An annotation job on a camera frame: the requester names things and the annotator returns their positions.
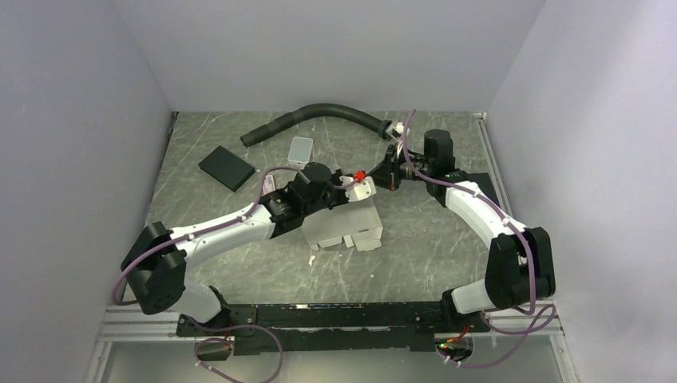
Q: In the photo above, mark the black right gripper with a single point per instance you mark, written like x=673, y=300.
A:
x=387, y=173

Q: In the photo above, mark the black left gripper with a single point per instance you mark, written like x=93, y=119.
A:
x=343, y=199

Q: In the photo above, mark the white cardboard box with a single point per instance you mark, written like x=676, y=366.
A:
x=356, y=224

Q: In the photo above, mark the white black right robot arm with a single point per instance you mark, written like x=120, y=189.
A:
x=519, y=266

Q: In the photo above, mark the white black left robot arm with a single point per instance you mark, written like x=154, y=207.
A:
x=156, y=265

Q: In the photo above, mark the red white small card box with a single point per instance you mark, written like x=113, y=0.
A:
x=268, y=184

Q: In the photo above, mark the black flat rectangular box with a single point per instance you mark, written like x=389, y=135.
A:
x=227, y=168

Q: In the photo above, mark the clear white plastic case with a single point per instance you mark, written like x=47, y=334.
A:
x=300, y=151

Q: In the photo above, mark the black mounting base rail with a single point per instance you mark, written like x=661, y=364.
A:
x=263, y=328

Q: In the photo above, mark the aluminium frame rail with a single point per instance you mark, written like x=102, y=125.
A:
x=130, y=324

